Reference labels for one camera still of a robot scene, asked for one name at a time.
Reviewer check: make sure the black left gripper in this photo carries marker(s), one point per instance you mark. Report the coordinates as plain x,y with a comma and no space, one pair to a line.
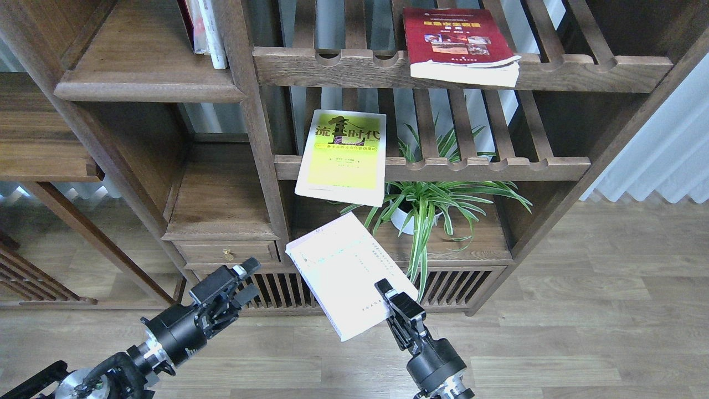
179,332

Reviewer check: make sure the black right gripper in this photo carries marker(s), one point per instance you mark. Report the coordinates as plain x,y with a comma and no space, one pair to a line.
436,368

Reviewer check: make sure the white lavender book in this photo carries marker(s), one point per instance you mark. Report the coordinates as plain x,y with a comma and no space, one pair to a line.
341,262

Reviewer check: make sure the yellow green book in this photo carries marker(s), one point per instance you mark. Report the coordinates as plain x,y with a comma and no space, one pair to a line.
344,158

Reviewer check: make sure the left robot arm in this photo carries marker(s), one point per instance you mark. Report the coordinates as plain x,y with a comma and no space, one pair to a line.
119,376

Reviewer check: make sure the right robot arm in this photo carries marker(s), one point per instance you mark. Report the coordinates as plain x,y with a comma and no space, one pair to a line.
435,367

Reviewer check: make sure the brass drawer knob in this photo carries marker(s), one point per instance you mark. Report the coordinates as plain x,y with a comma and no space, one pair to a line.
228,255

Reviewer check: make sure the white plant pot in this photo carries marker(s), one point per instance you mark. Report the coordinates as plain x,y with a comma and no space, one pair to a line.
399,215

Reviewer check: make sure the green spider plant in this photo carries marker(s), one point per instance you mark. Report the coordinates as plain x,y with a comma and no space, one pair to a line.
457,202

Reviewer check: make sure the dark wooden bookshelf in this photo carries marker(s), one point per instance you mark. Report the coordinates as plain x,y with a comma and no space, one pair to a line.
207,158

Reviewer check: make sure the wooden side furniture left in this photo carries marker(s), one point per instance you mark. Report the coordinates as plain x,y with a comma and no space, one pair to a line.
38,150

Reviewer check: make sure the upright white book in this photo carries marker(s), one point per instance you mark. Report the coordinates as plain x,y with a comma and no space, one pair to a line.
207,39

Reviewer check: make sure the upright dark red book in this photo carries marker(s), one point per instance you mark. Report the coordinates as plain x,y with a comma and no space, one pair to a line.
186,13

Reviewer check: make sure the red paperback book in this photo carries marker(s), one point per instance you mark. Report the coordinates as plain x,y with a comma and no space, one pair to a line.
459,45

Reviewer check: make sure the white pleated curtain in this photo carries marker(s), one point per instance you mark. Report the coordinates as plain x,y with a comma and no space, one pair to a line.
669,155

